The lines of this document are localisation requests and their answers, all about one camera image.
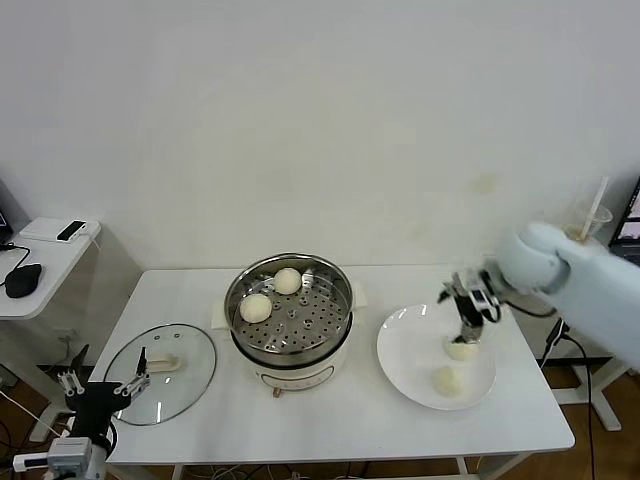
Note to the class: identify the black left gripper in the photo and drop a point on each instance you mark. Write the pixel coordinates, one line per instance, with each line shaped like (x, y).
(95, 405)

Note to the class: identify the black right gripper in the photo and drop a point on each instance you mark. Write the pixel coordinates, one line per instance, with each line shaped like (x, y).
(482, 279)

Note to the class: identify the white steamed baozi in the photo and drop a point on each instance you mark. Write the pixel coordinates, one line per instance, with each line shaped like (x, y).
(287, 281)
(256, 308)
(447, 381)
(462, 352)

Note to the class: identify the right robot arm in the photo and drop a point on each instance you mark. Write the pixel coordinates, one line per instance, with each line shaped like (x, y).
(600, 295)

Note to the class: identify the stainless steel steamer basket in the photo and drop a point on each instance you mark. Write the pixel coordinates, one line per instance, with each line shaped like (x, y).
(320, 330)

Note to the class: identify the white round plate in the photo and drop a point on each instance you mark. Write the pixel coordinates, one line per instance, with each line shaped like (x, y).
(410, 350)

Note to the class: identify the white side table with mouse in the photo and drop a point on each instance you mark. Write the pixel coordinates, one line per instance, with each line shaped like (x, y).
(60, 280)

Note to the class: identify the black computer mouse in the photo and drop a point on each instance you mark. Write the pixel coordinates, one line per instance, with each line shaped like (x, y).
(22, 281)

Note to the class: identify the black white smartphone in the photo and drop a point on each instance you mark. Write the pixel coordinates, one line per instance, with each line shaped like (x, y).
(71, 230)

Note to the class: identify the clear plastic drink cup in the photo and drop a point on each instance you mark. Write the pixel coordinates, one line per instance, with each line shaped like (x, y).
(602, 215)

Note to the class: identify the white side table with cup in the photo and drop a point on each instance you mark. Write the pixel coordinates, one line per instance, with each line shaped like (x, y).
(605, 395)

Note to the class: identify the white drinking straw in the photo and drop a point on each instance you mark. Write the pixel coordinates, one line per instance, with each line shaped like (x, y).
(602, 192)

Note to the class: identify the laptop beside drink cup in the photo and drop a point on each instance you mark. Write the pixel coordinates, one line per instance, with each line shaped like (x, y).
(631, 235)

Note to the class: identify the cream electric cooker pot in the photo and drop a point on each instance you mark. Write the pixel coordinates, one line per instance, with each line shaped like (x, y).
(290, 375)

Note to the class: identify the laptop beside black mouse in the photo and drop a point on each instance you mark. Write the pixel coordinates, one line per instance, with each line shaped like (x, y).
(4, 220)

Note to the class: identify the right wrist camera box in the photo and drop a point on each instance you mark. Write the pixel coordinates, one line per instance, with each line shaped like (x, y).
(482, 302)

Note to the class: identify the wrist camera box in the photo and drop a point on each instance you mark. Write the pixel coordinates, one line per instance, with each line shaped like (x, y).
(482, 302)
(70, 455)

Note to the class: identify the white wall power socket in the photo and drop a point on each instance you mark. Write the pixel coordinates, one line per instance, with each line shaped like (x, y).
(67, 334)

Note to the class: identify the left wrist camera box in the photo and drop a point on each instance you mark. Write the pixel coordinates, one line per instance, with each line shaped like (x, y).
(70, 455)

